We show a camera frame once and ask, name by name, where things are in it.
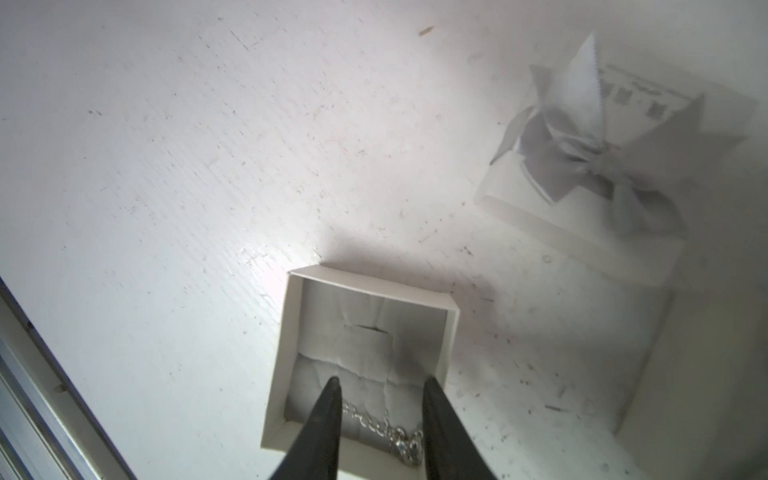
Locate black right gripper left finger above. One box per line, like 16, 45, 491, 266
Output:
271, 376, 342, 480

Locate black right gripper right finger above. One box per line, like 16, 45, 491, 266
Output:
422, 377, 496, 480

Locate white gift box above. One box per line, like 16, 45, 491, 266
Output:
616, 293, 767, 479
261, 265, 461, 479

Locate aluminium mounting rail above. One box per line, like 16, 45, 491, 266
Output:
1, 284, 135, 479

